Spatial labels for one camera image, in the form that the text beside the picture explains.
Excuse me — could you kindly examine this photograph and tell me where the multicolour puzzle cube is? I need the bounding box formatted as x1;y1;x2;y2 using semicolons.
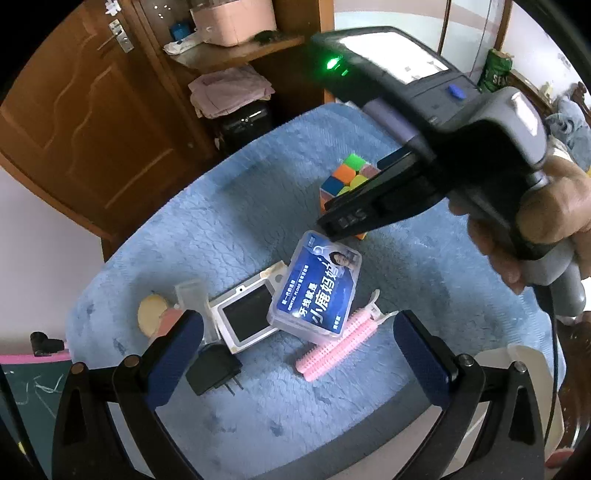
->
320;153;380;213

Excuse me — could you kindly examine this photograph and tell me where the pink round keychain charm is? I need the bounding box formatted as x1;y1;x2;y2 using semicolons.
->
137;293;184;343

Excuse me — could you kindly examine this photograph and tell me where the black power adapter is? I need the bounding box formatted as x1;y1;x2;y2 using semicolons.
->
185;344;242;396

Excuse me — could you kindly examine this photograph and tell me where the blue dental floss box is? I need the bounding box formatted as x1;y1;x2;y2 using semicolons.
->
266;230;362;345

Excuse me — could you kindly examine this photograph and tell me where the pink hair roller clip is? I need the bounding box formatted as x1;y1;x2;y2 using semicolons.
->
295;289;398;382

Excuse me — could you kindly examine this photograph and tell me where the clear small plastic box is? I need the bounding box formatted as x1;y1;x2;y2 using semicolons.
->
174;279;221;346

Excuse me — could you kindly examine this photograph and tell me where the silver digital camera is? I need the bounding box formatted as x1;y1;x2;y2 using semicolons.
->
211;261;287;354

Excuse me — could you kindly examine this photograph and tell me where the right hand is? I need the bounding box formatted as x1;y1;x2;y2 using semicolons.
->
447;154;591;296

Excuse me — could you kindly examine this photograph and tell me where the white storage box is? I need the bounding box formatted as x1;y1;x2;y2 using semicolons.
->
443;345;556;479

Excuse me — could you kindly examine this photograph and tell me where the black clamp on chalkboard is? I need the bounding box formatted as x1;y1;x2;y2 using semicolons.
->
30;331;66;357

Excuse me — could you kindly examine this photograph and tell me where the blue plush table mat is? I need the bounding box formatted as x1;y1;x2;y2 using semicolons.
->
66;104;565;479

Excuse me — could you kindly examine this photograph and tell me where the wooden shelf cabinet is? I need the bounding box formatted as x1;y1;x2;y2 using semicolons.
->
122;1;335;155

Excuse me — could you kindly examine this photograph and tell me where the folded pink cloth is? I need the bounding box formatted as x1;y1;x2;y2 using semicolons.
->
188;64;276;119

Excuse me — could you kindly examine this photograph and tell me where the pink appliance on shelf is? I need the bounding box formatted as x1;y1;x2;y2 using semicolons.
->
190;0;276;47

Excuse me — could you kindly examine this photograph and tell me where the brown wooden door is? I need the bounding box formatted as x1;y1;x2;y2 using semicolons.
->
1;1;212;242

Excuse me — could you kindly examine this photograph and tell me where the green chalkboard pink frame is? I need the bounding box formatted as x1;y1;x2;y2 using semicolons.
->
1;353;72;479

